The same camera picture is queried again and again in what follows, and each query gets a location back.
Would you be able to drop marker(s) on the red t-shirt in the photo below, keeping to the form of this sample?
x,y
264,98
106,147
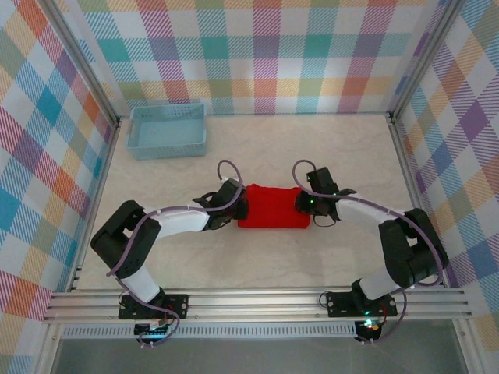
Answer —
x,y
273,210

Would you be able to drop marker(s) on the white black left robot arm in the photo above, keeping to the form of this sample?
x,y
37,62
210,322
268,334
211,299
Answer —
x,y
183,224

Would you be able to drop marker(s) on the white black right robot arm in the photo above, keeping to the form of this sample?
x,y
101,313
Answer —
x,y
366,210

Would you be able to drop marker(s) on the light blue plastic basket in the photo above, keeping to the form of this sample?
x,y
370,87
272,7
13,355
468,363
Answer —
x,y
167,132

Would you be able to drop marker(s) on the right controller circuit board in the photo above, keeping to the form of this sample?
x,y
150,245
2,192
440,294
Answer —
x,y
368,325

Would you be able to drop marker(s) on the controller circuit board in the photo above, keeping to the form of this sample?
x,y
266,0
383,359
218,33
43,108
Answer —
x,y
368,325
152,330

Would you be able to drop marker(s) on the left controller circuit board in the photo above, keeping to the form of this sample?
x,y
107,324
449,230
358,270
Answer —
x,y
152,330

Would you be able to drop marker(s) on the aluminium side rail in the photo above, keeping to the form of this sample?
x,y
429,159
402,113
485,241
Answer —
x,y
109,156
407,175

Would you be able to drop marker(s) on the wide aluminium mounting rail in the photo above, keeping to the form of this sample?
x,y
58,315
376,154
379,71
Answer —
x,y
253,304

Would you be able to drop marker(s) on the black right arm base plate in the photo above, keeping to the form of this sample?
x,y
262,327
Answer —
x,y
339,304

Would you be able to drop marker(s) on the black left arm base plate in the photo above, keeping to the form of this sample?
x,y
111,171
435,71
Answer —
x,y
175,304

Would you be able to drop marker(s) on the aluminium frame post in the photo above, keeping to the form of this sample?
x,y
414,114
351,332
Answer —
x,y
78,62
429,58

